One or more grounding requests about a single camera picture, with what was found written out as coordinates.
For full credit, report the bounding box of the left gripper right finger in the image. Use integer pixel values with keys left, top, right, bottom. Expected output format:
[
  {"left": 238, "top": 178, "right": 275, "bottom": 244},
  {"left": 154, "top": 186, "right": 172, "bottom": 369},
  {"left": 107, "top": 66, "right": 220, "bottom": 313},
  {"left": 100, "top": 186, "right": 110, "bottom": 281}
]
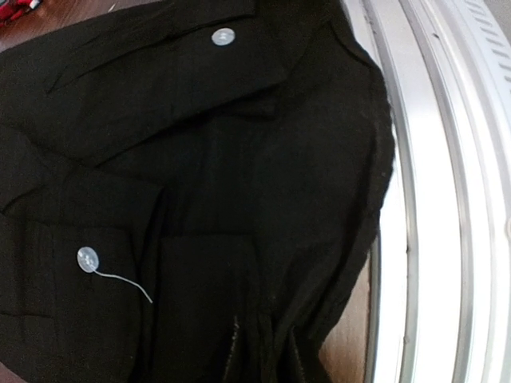
[{"left": 288, "top": 330, "right": 311, "bottom": 383}]

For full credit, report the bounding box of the red black plaid shirt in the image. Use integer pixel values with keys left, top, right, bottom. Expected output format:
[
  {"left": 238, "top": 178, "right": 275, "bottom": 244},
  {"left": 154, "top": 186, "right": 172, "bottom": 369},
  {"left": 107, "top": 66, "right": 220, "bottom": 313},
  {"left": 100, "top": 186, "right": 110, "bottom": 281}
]
[{"left": 0, "top": 0, "right": 42, "bottom": 26}]

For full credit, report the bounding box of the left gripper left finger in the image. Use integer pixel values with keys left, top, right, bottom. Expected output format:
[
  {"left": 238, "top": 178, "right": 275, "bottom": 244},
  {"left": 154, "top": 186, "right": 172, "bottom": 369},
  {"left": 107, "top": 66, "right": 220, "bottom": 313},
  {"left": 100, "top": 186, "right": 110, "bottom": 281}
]
[{"left": 222, "top": 315, "right": 242, "bottom": 382}]

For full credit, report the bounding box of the black long sleeve shirt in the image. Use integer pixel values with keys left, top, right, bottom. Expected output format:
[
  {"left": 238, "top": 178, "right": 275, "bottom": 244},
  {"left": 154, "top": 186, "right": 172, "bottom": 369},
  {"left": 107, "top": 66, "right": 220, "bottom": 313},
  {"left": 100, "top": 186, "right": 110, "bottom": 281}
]
[{"left": 1, "top": 1, "right": 394, "bottom": 382}]

